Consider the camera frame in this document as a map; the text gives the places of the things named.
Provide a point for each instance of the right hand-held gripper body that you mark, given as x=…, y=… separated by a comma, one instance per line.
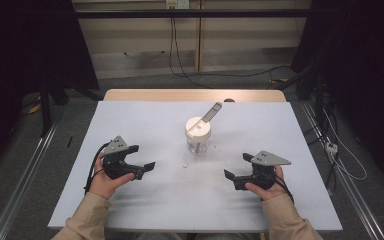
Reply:
x=266, y=166

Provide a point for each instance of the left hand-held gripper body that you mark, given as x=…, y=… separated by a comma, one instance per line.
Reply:
x=115, y=156

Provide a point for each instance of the clear cup with cream lid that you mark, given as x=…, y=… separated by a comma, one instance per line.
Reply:
x=197, y=128

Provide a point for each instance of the person's right hand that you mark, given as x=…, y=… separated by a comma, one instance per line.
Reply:
x=270, y=191

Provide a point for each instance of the person's left hand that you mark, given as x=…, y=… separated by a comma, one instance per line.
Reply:
x=105, y=185

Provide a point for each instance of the white table cover sheet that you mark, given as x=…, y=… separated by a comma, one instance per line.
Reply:
x=180, y=200

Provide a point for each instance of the white power strip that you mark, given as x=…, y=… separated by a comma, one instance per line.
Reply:
x=332, y=148

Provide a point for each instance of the wooden table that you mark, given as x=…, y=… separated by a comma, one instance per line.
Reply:
x=193, y=95

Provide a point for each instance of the black metal stand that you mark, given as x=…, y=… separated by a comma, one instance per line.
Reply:
x=318, y=90
x=51, y=96

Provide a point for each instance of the black curtain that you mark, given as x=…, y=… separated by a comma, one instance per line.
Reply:
x=363, y=50
x=20, y=50

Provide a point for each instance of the black horizontal bar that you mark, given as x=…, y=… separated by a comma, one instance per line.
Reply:
x=193, y=13

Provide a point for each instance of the aluminium floor rail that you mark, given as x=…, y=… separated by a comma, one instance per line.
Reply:
x=346, y=180
x=23, y=183

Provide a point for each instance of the white wall socket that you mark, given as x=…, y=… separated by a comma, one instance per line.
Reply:
x=177, y=3

